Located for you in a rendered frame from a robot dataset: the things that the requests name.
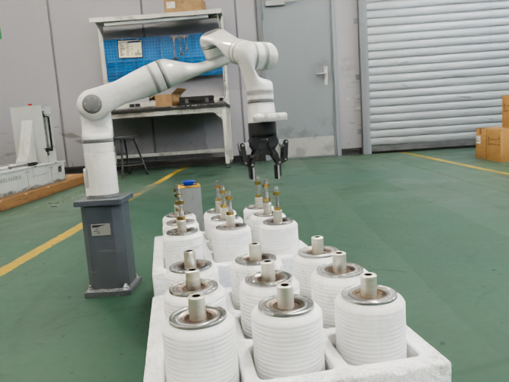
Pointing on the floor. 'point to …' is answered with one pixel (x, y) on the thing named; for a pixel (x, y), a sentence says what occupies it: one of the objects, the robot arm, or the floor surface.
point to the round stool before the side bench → (127, 154)
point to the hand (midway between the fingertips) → (265, 175)
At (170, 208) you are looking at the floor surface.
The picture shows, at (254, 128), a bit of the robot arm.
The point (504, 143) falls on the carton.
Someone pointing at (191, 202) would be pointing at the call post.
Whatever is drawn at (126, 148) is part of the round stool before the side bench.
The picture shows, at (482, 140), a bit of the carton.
